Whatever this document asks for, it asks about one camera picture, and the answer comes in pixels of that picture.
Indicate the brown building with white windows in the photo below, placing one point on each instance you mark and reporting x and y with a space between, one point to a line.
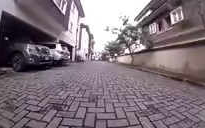
186 23

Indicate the building with open garage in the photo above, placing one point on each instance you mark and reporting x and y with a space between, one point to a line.
30 13

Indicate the large thin tree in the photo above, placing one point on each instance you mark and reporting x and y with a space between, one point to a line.
130 35

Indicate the grey kerb strip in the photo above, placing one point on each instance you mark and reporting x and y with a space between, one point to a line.
176 77

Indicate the grey brick paved road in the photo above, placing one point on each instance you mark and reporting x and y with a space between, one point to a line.
100 100

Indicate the silver white car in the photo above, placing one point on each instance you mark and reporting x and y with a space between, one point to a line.
60 53

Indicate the tall narrow building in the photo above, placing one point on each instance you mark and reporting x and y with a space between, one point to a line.
85 40

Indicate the long grey wall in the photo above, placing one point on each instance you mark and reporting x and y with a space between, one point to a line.
183 60

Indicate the small green tree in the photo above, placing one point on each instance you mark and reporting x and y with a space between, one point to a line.
114 48

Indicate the dark grey car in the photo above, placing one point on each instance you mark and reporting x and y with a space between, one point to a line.
30 55

